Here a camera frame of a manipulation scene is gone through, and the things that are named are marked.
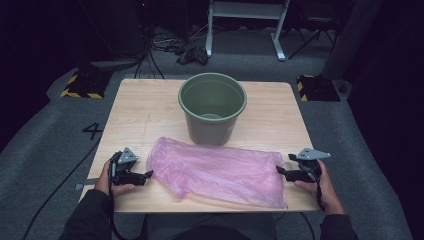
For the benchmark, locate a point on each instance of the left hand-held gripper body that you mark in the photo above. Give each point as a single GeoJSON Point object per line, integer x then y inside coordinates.
{"type": "Point", "coordinates": [124, 166]}

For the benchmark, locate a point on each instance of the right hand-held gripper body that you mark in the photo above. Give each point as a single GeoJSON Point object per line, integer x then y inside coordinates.
{"type": "Point", "coordinates": [310, 166]}

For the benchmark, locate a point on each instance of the pink plastic bag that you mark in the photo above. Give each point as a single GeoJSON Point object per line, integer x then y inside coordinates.
{"type": "Point", "coordinates": [216, 170]}

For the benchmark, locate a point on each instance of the green plastic bucket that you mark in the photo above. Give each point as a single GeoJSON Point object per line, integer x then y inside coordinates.
{"type": "Point", "coordinates": [213, 130]}

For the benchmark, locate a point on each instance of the person's left hand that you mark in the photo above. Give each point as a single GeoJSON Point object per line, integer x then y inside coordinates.
{"type": "Point", "coordinates": [104, 181]}

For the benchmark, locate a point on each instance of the person's right hand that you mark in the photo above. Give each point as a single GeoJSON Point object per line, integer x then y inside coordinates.
{"type": "Point", "coordinates": [328, 196]}

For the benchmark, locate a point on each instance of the grey tape strip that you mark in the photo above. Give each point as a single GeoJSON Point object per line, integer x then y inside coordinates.
{"type": "Point", "coordinates": [86, 184]}

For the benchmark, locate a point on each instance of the black yellow striped base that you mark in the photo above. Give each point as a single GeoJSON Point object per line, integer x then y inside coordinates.
{"type": "Point", "coordinates": [318, 88]}
{"type": "Point", "coordinates": [85, 85]}

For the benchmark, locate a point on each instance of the dark cloth heap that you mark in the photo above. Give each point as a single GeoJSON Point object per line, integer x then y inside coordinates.
{"type": "Point", "coordinates": [193, 55]}

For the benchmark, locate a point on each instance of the grey curtain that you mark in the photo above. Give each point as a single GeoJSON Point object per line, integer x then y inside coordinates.
{"type": "Point", "coordinates": [350, 36]}

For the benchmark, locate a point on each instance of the black folding stand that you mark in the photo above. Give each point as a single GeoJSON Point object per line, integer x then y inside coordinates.
{"type": "Point", "coordinates": [315, 30]}

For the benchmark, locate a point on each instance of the white desk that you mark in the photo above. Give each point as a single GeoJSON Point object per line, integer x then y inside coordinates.
{"type": "Point", "coordinates": [246, 10]}

